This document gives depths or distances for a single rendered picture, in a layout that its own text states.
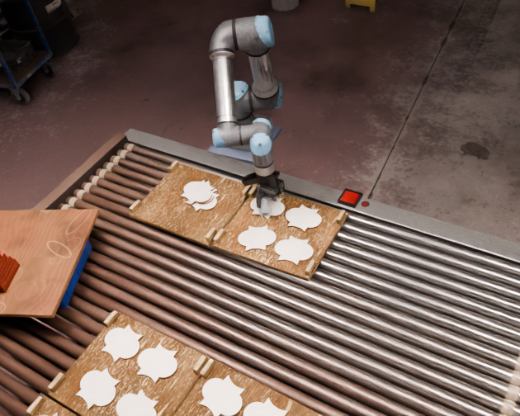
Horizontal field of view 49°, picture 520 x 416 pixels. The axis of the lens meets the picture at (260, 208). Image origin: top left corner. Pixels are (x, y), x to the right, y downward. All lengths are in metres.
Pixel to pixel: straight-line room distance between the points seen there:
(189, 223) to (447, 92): 2.68
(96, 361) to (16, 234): 0.67
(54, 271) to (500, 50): 3.86
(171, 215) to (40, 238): 0.51
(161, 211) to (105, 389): 0.79
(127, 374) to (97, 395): 0.11
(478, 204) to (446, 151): 0.51
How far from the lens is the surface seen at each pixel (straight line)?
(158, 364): 1.93
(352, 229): 2.20
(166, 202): 2.42
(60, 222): 2.37
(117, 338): 2.04
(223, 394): 1.83
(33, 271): 2.24
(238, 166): 2.53
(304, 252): 2.10
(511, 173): 3.85
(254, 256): 2.12
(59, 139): 4.77
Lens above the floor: 2.55
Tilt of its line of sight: 45 degrees down
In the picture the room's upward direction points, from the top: 11 degrees counter-clockwise
